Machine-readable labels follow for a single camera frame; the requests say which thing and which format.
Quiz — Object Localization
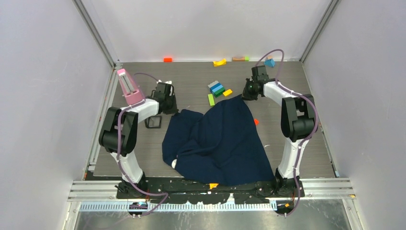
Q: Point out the white round brooch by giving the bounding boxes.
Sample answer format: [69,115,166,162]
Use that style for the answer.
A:
[171,159,177,169]

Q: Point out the yellow orange block stack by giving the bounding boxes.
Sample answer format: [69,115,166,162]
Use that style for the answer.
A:
[209,183,219,190]

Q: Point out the black frame stand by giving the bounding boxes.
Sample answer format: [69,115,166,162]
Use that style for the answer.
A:
[144,115,162,129]

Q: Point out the blue triangle block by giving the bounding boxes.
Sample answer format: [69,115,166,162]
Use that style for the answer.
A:
[264,58,276,68]

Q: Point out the yellow small block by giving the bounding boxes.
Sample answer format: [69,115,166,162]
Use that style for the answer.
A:
[223,89,233,97]

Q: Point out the yellow arch block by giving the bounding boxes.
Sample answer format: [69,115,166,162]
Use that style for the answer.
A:
[213,58,227,67]

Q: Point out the red block at wall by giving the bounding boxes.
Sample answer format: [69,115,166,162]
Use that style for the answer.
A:
[163,57,173,62]

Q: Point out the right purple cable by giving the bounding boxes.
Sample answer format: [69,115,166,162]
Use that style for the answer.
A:
[255,48,319,218]

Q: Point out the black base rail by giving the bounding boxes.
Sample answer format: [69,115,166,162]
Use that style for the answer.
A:
[115,177,298,205]

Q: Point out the tan flat block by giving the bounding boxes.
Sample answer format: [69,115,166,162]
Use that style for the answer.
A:
[232,57,246,61]

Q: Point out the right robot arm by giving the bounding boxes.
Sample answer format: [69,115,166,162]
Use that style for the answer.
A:
[242,65,318,197]

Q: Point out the pink metronome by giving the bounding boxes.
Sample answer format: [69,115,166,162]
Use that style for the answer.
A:
[117,69,145,105]

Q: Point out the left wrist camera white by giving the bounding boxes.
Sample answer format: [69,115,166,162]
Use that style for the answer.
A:
[156,80,174,96]

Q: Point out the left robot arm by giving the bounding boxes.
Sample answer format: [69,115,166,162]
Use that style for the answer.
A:
[99,81,178,198]

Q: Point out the navy blue t-shirt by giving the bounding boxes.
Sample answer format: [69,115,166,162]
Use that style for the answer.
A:
[162,95,274,186]

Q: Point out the grey blue green block stack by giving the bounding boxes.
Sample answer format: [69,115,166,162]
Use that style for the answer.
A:
[208,80,226,98]

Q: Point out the lime green block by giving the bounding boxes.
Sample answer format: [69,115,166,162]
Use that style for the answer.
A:
[207,93,215,106]

